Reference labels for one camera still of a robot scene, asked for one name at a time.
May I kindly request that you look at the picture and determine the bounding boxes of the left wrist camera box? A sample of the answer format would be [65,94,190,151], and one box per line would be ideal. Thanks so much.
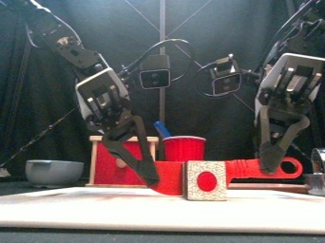
[137,53,172,90]

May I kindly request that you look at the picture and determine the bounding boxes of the thin wooden board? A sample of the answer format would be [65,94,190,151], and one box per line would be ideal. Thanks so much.
[227,181,311,194]

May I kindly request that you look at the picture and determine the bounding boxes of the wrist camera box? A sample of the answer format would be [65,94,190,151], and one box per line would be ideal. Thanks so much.
[210,56,243,97]
[137,53,172,90]

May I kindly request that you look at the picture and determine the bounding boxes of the grey metal frame pole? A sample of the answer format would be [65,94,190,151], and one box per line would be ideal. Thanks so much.
[159,0,167,125]

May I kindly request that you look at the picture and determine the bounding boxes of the black left camera cable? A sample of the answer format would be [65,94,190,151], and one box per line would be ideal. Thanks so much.
[119,38,198,84]

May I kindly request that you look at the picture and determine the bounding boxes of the white cutting board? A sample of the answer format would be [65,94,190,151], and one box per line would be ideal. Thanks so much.
[0,185,325,235]

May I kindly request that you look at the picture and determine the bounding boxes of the black camera cable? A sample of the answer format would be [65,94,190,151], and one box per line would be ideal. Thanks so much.
[119,38,198,84]
[192,61,222,98]

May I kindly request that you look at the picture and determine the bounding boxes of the shiny metal cup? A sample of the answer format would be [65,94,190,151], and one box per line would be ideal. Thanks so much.
[303,147,325,196]

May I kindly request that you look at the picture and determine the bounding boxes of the red wooden toy box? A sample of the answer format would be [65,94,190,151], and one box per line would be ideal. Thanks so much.
[85,135,160,188]

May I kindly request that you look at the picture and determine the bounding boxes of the red plastic cup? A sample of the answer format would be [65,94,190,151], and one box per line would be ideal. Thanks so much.
[161,135,208,162]

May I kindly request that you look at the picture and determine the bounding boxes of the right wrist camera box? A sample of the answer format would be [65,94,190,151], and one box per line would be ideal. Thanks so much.
[210,56,243,97]

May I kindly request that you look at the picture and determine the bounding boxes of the speckled toy sushi red centre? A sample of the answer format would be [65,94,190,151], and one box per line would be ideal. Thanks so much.
[183,159,228,202]

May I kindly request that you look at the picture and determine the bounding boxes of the grey bowl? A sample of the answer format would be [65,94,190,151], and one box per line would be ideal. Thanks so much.
[24,159,85,189]

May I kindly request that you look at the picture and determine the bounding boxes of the black right camera cable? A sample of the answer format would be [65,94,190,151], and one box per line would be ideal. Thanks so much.
[192,61,222,98]

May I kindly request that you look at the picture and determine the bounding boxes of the red toy knife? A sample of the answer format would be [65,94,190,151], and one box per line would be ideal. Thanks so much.
[148,156,305,196]

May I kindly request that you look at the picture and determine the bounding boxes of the blue stick in cup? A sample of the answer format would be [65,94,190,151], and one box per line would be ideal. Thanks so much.
[152,121,172,140]

